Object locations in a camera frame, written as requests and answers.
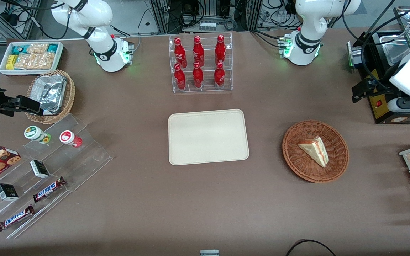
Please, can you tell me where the beige plastic tray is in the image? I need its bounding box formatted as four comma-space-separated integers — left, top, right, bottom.
168, 109, 250, 166

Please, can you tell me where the snickers chocolate bar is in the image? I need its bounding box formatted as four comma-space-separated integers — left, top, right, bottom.
32, 177, 67, 203
0, 204, 35, 232

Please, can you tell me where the brown wicker basket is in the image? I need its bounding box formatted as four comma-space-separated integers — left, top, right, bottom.
282, 120, 350, 183

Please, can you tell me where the small black box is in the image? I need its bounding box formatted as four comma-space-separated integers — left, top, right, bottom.
30, 160, 50, 179
0, 183, 19, 201

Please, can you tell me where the tan wicker basket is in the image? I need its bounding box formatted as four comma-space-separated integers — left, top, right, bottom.
25, 70, 76, 124

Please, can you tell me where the black counter appliance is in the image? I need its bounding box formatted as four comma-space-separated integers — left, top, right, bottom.
347, 30, 410, 125

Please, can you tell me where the aluminium foil container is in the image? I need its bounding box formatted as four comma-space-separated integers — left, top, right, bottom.
31, 75, 67, 115

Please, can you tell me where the white plastic snack bin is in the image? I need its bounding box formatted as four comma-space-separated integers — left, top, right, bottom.
0, 41, 64, 76

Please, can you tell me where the green lid cup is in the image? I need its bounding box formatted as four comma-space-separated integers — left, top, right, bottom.
24, 126, 52, 144

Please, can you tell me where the black table cable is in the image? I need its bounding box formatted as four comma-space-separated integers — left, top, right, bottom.
285, 239, 337, 256

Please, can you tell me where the large clear cracker bag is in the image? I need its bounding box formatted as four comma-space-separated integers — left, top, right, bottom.
14, 53, 55, 70

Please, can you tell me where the clear acrylic bottle rack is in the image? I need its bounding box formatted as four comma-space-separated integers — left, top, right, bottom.
169, 32, 233, 94

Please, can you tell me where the small clear cracker bag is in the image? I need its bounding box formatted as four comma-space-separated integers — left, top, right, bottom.
27, 43, 49, 54

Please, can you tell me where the red cola bottle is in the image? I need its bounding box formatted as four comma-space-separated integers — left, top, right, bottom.
214, 62, 225, 89
174, 63, 186, 90
174, 37, 188, 68
192, 62, 204, 89
215, 34, 226, 65
193, 36, 205, 67

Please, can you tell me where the clear acrylic step display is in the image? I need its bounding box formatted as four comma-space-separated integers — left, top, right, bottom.
0, 113, 113, 239

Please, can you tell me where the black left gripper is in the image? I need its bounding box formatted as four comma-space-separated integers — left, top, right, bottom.
351, 73, 402, 104

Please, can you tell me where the red lid cup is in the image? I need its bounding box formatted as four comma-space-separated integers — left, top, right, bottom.
59, 130, 83, 148

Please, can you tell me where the triangle sandwich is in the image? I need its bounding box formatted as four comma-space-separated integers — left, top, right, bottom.
298, 136, 330, 168

